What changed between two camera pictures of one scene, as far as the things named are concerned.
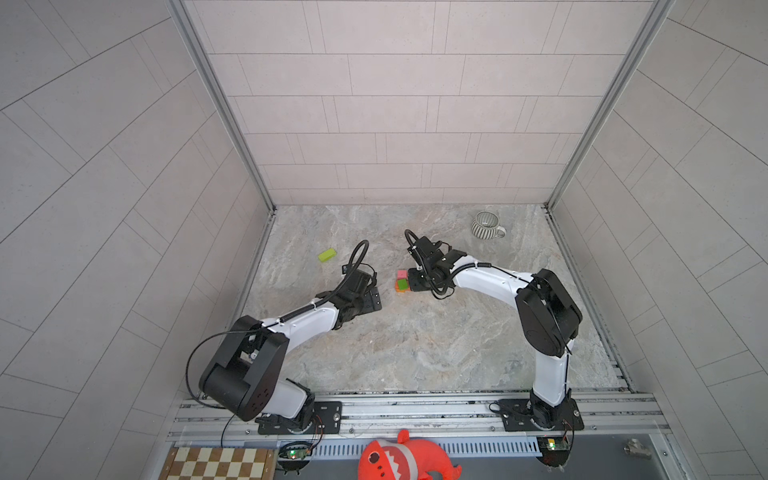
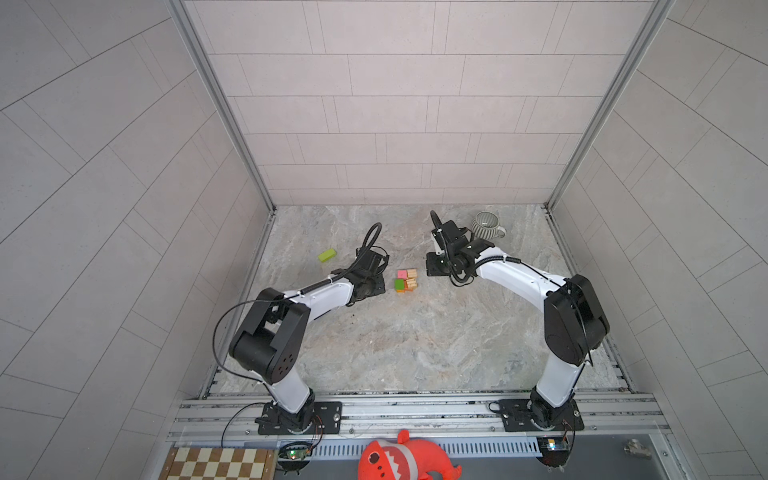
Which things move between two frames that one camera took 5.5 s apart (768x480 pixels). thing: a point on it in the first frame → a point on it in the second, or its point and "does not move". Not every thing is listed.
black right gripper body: (420, 279) → (440, 264)
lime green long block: (327, 255) does not move
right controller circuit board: (554, 450) does not move
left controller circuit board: (295, 456) does not move
